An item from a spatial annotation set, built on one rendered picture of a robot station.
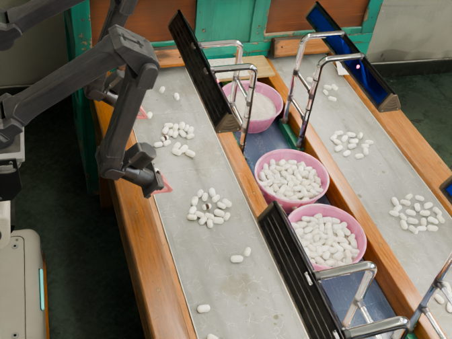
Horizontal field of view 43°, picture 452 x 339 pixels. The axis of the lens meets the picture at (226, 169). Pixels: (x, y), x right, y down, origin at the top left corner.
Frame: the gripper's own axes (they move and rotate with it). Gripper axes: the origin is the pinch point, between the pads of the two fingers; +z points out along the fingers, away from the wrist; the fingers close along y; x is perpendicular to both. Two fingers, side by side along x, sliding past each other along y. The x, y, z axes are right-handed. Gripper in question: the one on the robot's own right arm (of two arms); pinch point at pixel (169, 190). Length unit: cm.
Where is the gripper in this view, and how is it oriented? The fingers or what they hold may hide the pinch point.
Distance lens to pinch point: 178.6
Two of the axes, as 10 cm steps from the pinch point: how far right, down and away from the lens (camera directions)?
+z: 6.5, 3.6, 6.7
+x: -7.0, 6.3, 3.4
